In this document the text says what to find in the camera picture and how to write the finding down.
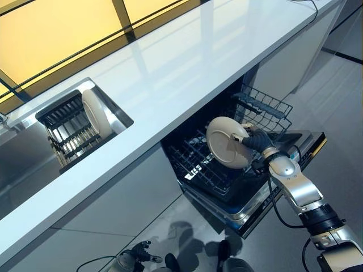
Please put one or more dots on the black built-in dishwasher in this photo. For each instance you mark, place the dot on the black built-in dishwasher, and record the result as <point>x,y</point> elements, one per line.
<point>255,195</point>

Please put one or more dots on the cream ceramic plate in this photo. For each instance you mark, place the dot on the cream ceramic plate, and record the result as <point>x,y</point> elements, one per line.
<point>224,144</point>
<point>95,113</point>

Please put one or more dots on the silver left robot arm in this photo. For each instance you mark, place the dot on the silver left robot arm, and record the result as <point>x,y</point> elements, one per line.
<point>124,262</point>

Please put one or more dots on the stainless steel sink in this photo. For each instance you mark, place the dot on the stainless steel sink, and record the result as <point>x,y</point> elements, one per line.
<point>25,153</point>

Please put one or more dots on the dark left robot hand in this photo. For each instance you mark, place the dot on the dark left robot hand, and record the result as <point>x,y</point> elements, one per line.
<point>143,252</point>

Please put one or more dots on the dark right robot hand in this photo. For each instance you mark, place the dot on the dark right robot hand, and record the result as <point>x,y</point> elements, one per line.
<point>259,140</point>

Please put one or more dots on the dark framed yellow window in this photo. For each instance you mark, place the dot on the dark framed yellow window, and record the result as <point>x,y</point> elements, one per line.
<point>56,37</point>

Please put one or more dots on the black robot right foot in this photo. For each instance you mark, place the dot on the black robot right foot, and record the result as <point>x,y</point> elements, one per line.
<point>225,249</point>

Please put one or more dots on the black robot foot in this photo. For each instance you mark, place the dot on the black robot foot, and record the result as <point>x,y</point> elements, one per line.
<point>171,262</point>
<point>225,249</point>

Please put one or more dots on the white silver robot right leg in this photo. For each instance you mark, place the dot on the white silver robot right leg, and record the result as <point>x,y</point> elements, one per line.
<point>236,265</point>

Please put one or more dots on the black dish drying rack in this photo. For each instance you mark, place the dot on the black dish drying rack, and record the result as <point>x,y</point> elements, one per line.
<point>68,130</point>

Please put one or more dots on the black robot left foot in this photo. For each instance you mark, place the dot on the black robot left foot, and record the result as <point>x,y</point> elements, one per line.
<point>171,262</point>

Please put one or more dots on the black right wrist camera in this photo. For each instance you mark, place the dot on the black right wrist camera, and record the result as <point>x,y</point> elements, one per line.
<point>257,166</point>

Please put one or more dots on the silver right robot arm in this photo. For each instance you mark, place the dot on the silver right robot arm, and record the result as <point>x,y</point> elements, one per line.
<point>303,190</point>

